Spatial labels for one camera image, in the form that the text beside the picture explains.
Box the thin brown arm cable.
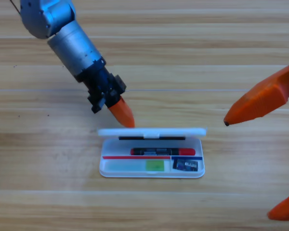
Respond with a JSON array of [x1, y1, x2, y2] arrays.
[[10, 0, 21, 14]]

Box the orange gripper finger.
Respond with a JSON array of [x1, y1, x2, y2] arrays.
[[267, 191, 289, 221]]

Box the black eraser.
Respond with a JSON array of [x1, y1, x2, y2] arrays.
[[172, 158, 199, 172]]

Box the white Unitree pencil case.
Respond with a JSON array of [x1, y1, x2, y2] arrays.
[[97, 127, 208, 179]]

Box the red and black marker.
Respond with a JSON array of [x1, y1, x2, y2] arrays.
[[130, 147, 196, 156]]

